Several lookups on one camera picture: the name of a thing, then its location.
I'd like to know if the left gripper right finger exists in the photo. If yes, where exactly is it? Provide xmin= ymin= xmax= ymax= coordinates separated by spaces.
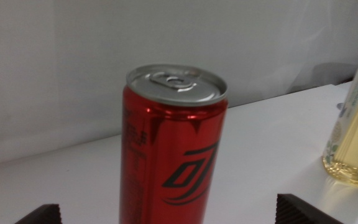
xmin=274 ymin=193 xmax=345 ymax=224

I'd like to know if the white backdrop sheet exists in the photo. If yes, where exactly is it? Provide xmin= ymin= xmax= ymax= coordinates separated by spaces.
xmin=0 ymin=0 xmax=358 ymax=169

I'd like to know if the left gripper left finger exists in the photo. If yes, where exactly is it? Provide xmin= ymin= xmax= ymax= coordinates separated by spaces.
xmin=13 ymin=203 xmax=63 ymax=224

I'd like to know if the red cola can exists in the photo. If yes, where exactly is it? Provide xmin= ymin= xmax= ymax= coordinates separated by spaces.
xmin=118 ymin=63 xmax=229 ymax=224

